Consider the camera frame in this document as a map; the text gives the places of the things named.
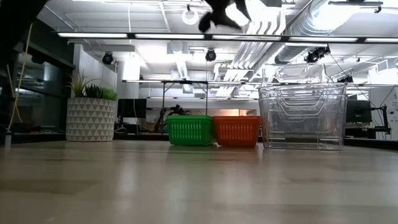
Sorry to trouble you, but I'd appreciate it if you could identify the light green leafy plant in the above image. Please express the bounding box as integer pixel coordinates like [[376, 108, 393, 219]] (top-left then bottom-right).
[[102, 88, 119, 101]]

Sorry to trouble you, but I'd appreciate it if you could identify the black ceiling camera mount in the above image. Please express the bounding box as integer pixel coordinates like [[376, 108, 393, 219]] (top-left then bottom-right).
[[336, 75, 354, 85]]

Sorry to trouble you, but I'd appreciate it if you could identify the black round ceiling camera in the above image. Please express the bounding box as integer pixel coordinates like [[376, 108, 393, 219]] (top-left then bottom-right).
[[204, 48, 218, 62], [101, 52, 114, 66]]

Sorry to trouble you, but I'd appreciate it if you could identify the black ceiling fixture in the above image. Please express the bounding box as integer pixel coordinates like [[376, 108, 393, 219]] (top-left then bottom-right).
[[328, 0, 384, 14]]

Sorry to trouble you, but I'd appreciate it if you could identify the black overhead light bar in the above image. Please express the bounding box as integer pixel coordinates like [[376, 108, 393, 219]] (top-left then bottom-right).
[[57, 31, 398, 44]]

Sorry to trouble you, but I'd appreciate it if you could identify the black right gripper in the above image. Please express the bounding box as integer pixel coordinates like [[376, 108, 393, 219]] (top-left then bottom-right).
[[198, 0, 252, 34]]

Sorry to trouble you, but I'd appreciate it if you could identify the yellow cable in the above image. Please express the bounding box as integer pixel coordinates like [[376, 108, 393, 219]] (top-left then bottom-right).
[[6, 22, 34, 132]]

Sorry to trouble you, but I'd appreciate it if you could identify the black computer monitor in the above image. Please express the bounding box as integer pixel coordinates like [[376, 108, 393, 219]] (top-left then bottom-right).
[[346, 100, 373, 124], [117, 98, 147, 119]]

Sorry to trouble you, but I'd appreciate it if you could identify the black background table frame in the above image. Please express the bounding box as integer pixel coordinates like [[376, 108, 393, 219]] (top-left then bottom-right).
[[160, 79, 210, 118]]

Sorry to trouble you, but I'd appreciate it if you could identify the black equipment stand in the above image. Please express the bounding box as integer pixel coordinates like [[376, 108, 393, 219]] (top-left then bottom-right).
[[371, 105, 392, 139]]

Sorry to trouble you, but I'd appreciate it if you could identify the silver ventilation duct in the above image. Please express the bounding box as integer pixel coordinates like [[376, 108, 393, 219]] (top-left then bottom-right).
[[273, 0, 363, 65]]

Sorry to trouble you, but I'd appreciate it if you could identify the black ceiling camera cluster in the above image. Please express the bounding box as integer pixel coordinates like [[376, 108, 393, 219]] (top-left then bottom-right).
[[303, 45, 331, 64]]

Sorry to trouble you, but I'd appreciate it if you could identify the triangle patterned planter pot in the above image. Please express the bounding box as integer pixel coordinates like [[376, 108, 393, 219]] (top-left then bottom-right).
[[65, 97, 117, 143]]

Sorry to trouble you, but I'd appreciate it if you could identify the white ceiling ring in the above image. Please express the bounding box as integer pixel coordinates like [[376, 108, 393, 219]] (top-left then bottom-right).
[[181, 7, 200, 26]]

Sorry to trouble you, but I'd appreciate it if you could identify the spiky green grass plant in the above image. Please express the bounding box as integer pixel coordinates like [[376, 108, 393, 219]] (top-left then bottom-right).
[[68, 71, 94, 99]]

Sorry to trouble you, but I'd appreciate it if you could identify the dark green succulent plant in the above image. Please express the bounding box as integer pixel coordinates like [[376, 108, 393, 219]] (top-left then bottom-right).
[[84, 83, 104, 99]]

